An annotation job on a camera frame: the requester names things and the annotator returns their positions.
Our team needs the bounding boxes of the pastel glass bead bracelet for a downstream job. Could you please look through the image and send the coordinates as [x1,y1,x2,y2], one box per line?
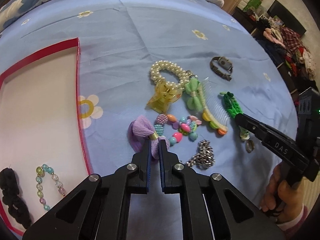
[35,164,67,211]

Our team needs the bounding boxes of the purple bow hair tie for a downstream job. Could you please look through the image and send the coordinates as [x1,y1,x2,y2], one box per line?
[127,114,171,160]

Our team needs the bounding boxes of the clear hair comb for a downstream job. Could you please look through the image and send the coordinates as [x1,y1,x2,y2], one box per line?
[198,77,229,136]

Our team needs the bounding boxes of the black velvet scrunchie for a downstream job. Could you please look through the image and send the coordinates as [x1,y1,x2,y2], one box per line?
[1,168,31,229]

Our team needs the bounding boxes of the green bow hair tie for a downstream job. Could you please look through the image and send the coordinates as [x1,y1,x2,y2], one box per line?
[184,77,205,111]

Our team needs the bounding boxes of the black monitor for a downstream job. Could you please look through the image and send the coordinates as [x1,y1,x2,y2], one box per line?
[267,0,306,36]

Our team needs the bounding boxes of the colourful bead bracelet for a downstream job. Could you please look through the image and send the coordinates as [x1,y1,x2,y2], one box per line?
[154,113,203,145]

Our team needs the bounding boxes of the silver chain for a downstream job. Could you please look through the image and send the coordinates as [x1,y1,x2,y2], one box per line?
[186,139,216,170]

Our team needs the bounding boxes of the red shallow box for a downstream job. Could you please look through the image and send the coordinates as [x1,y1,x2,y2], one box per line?
[1,38,91,222]

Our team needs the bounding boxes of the pile of clothes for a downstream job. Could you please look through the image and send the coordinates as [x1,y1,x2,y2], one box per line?
[257,18,316,81]

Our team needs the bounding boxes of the yellow hair claw clip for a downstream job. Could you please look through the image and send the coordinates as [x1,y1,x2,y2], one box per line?
[146,80,183,114]

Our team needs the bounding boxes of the right hand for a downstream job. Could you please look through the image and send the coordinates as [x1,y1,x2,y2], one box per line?
[260,163,304,224]

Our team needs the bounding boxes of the pearl scrunchie bracelet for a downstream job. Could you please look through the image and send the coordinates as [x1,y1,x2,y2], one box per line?
[149,60,198,87]

